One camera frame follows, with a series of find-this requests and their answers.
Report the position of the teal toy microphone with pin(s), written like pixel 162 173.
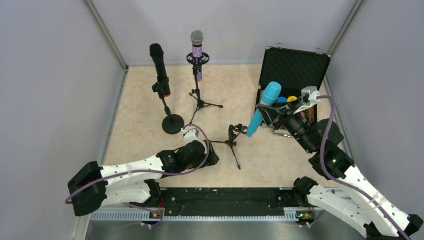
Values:
pixel 269 96

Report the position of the white cable duct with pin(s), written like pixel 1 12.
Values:
pixel 136 215

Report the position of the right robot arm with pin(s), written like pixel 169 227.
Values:
pixel 368 211

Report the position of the brown poker chip stack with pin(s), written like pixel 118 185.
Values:
pixel 311 115

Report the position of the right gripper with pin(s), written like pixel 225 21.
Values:
pixel 276 115

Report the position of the black tripod shock-mount stand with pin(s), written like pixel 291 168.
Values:
pixel 196 93

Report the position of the blue dealer chip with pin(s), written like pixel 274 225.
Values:
pixel 282 100

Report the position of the black round-base mic stand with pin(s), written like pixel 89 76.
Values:
pixel 172 124

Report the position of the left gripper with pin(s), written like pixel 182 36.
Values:
pixel 212 156

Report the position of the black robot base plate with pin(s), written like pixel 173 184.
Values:
pixel 231 202

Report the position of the purple glitter microphone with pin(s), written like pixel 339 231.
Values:
pixel 197 38

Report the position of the yellow dealer chip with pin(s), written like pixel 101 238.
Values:
pixel 291 99

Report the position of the black tripod stand with clip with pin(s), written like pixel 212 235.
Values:
pixel 233 132

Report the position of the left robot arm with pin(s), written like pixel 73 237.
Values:
pixel 96 186

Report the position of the black poker chip case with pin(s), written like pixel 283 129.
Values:
pixel 293 70

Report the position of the black microphone orange end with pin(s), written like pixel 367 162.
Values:
pixel 157 55

